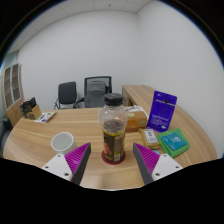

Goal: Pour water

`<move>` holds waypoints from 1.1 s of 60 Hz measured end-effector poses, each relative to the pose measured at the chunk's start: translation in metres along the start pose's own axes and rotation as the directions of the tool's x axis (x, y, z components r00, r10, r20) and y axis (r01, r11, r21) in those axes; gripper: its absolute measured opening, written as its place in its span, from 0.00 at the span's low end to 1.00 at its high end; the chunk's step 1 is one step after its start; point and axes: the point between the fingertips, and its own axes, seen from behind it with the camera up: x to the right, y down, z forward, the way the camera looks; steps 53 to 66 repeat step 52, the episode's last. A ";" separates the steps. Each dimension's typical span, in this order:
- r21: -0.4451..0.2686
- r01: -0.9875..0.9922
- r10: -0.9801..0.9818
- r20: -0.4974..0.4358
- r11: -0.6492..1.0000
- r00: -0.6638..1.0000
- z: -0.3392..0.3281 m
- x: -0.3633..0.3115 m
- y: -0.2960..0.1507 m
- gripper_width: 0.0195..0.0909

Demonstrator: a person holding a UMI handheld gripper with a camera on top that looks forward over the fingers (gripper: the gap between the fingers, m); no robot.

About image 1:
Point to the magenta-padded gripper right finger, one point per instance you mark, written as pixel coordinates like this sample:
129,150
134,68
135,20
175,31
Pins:
147,158

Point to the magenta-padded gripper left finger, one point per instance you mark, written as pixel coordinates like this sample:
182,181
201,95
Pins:
78,159

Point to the clear bottle with black cap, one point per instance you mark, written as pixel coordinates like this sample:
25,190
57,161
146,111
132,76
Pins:
114,133

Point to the small light blue box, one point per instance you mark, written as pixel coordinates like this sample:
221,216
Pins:
156,152

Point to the small tan box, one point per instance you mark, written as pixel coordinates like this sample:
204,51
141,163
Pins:
150,137

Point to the white and grey mug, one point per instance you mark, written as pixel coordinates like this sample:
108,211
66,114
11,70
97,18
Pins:
63,142

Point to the green flat pouch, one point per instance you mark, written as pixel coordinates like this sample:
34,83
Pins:
174,141

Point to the orange wooden box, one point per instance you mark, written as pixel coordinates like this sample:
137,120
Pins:
137,121

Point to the purple standing pouch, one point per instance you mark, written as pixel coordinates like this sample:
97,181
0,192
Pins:
162,111

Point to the round grey printed paper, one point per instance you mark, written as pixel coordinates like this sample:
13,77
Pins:
135,109

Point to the white printed pamphlet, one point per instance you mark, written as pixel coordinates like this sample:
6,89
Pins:
45,117

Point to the brown cardboard box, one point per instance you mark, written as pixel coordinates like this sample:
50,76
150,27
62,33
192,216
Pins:
35,112

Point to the wooden side desk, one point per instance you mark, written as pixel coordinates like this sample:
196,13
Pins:
138,95

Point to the dark office chair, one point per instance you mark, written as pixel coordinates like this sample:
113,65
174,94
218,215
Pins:
66,94

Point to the black mesh office chair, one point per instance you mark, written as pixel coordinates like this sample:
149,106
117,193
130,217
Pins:
96,91

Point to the dark printed cardboard box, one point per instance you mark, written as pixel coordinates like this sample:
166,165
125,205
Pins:
27,105

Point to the black armchair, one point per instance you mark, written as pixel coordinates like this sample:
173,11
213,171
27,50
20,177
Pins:
4,130

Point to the wooden shelf cabinet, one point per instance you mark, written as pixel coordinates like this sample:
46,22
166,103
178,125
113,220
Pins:
11,93

